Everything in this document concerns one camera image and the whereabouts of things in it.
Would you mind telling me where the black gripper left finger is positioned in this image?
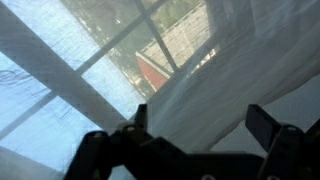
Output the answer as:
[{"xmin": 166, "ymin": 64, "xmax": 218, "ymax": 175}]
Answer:
[{"xmin": 63, "ymin": 103, "xmax": 158, "ymax": 180}]

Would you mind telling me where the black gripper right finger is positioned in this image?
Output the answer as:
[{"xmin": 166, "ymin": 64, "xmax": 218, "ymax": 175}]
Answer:
[{"xmin": 245, "ymin": 103, "xmax": 320, "ymax": 180}]

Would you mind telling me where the white sheer curtain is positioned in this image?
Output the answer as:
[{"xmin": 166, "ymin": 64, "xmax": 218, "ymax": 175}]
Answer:
[{"xmin": 0, "ymin": 0, "xmax": 320, "ymax": 180}]

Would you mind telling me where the red roofed building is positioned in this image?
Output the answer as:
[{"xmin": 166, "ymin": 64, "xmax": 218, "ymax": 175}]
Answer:
[{"xmin": 134, "ymin": 2, "xmax": 215, "ymax": 93}]

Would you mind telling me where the dark window frame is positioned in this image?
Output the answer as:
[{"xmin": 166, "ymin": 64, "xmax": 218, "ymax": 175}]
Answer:
[{"xmin": 0, "ymin": 0, "xmax": 256, "ymax": 143}]

